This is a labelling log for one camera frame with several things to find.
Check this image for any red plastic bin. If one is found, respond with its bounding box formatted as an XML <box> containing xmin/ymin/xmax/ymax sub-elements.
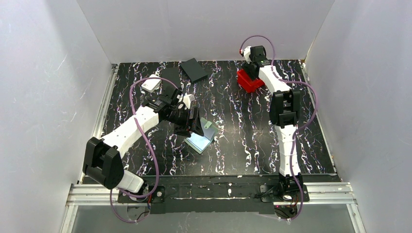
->
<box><xmin>237</xmin><ymin>69</ymin><xmax>265</xmax><ymax>93</ymax></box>

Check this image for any black flat box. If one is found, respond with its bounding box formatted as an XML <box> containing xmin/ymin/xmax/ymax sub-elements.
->
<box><xmin>160</xmin><ymin>67</ymin><xmax>182</xmax><ymax>92</ymax></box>

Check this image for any mint green card holder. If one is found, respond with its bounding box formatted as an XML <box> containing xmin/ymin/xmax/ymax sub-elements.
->
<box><xmin>184</xmin><ymin>117</ymin><xmax>218</xmax><ymax>154</ymax></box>

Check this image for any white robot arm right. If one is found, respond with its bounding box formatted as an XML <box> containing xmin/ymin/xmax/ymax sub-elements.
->
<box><xmin>237</xmin><ymin>46</ymin><xmax>303</xmax><ymax>188</ymax></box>

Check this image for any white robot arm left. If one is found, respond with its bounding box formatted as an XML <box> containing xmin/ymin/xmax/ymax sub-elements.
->
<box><xmin>83</xmin><ymin>88</ymin><xmax>204</xmax><ymax>195</ymax></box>

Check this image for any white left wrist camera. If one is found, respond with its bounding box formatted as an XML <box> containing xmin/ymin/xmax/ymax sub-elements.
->
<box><xmin>179</xmin><ymin>94</ymin><xmax>195</xmax><ymax>109</ymax></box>

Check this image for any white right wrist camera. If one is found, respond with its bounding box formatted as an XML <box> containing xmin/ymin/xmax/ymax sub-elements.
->
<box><xmin>240</xmin><ymin>46</ymin><xmax>252</xmax><ymax>64</ymax></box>

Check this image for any aluminium rail frame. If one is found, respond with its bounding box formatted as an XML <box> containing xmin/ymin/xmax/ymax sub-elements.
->
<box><xmin>60</xmin><ymin>183</ymin><xmax>365</xmax><ymax>233</ymax></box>

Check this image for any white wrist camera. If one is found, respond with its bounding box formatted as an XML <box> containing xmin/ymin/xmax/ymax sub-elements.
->
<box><xmin>179</xmin><ymin>94</ymin><xmax>195</xmax><ymax>109</ymax></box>
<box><xmin>240</xmin><ymin>46</ymin><xmax>252</xmax><ymax>64</ymax></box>

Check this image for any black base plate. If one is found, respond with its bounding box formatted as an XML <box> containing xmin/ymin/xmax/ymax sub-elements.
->
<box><xmin>117</xmin><ymin>175</ymin><xmax>309</xmax><ymax>215</ymax></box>

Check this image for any black flat box angled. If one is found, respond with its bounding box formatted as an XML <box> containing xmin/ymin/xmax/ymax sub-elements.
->
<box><xmin>180</xmin><ymin>58</ymin><xmax>208</xmax><ymax>83</ymax></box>

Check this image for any white small box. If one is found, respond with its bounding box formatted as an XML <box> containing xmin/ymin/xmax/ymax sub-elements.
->
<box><xmin>141</xmin><ymin>74</ymin><xmax>162</xmax><ymax>93</ymax></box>

